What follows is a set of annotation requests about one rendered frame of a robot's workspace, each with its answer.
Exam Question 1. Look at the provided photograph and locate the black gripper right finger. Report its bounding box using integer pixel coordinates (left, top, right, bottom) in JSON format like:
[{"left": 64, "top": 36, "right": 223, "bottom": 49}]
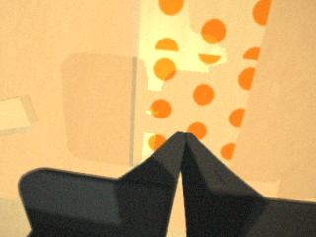
[{"left": 181, "top": 132, "right": 316, "bottom": 237}]

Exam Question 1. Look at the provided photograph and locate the cream strip with orange dots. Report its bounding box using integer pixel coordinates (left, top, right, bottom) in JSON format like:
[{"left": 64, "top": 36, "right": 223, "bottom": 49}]
[{"left": 133, "top": 0, "right": 272, "bottom": 168}]

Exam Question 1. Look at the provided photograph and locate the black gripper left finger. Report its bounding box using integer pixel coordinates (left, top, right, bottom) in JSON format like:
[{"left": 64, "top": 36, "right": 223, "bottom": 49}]
[{"left": 17, "top": 131, "right": 186, "bottom": 237}]

